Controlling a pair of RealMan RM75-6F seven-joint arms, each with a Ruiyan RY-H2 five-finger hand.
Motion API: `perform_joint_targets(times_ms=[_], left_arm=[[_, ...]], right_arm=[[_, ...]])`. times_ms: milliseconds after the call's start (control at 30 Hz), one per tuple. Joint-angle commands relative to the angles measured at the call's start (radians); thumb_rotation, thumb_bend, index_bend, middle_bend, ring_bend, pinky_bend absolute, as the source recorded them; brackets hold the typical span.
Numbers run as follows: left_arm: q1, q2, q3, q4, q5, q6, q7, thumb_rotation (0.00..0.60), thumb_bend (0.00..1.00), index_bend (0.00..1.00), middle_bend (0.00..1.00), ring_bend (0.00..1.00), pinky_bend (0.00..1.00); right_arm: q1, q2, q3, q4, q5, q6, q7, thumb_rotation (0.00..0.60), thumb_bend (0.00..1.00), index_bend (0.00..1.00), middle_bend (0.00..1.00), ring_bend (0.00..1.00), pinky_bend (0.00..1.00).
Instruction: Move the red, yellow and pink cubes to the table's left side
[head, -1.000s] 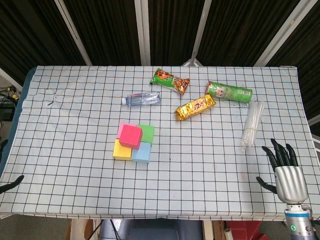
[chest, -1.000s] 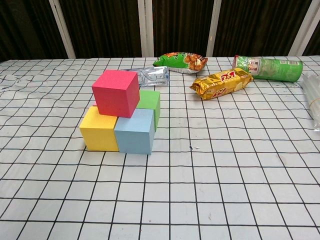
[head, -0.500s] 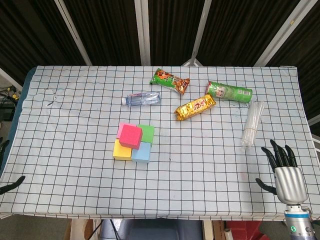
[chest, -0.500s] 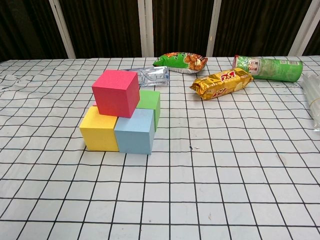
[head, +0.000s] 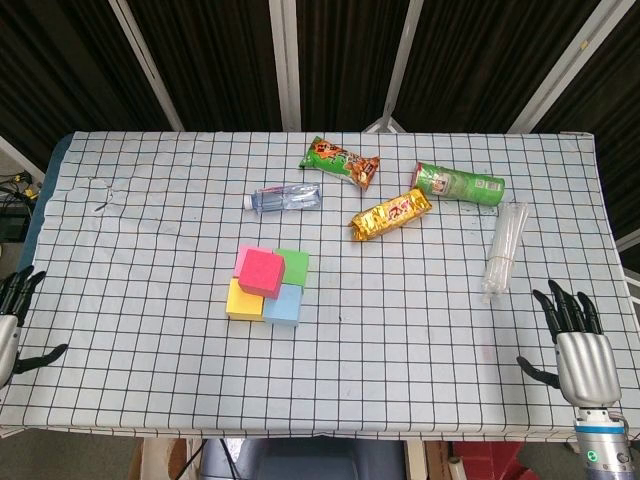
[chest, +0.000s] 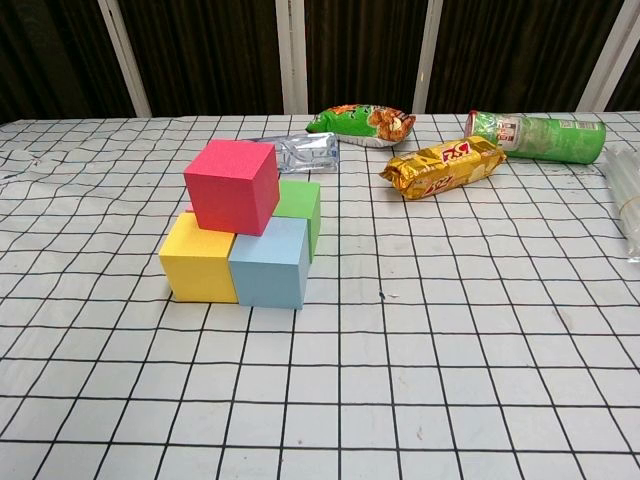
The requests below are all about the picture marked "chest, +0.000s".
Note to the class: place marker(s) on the blue foam cube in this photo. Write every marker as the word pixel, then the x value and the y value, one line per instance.
pixel 267 275

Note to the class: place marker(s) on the white metal frame post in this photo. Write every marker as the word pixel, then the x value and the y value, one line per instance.
pixel 425 55
pixel 291 55
pixel 122 55
pixel 607 50

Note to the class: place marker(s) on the green snack chip bag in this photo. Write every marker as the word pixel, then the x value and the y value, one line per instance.
pixel 360 122

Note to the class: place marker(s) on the green foam cube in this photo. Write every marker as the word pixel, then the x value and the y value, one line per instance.
pixel 300 202

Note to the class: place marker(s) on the green chip can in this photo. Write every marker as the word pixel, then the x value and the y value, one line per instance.
pixel 550 137

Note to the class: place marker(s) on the bundle of clear plastic tubes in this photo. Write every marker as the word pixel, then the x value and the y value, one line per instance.
pixel 625 195

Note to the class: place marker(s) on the yellow foam cube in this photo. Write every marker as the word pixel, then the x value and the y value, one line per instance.
pixel 197 265

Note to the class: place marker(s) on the clear plastic water bottle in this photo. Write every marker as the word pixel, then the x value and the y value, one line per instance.
pixel 310 152

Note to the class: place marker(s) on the gold cracker packet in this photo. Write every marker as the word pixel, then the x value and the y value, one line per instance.
pixel 445 167

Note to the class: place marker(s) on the white black-grid tablecloth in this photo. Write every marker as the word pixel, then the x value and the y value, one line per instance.
pixel 400 350

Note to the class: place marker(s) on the red foam cube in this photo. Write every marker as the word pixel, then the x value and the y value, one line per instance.
pixel 230 190

